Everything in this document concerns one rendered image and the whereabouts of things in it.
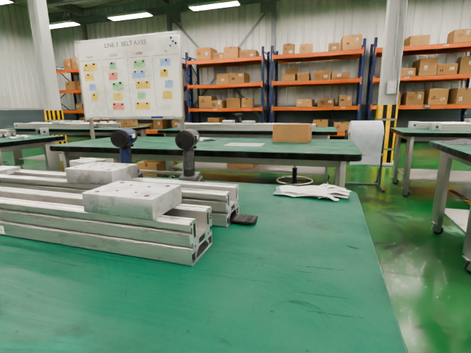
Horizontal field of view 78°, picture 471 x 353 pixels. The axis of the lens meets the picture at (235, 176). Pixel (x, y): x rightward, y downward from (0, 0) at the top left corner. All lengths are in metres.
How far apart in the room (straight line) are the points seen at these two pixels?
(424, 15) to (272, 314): 11.29
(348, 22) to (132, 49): 8.37
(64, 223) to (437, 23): 11.36
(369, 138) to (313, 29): 7.61
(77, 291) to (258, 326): 0.29
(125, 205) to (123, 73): 3.63
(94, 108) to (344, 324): 4.23
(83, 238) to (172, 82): 3.21
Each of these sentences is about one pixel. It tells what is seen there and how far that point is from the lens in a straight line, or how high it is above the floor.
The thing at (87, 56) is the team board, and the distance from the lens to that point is 4.52.
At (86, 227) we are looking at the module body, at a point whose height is 0.83.
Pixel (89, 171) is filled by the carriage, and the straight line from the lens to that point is 0.90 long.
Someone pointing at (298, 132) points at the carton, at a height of 0.87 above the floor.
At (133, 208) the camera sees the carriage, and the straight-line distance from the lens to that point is 0.58.
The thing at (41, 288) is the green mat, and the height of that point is 0.78.
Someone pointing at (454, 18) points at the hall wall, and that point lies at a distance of 11.71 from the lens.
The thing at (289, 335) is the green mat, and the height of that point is 0.78.
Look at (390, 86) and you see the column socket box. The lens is 6.16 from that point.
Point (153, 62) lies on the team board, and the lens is 3.92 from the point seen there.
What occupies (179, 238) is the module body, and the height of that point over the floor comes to 0.83.
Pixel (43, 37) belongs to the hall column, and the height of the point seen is 2.86.
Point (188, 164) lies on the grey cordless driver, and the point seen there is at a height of 0.89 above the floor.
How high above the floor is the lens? 1.06
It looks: 13 degrees down
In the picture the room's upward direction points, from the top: 1 degrees counter-clockwise
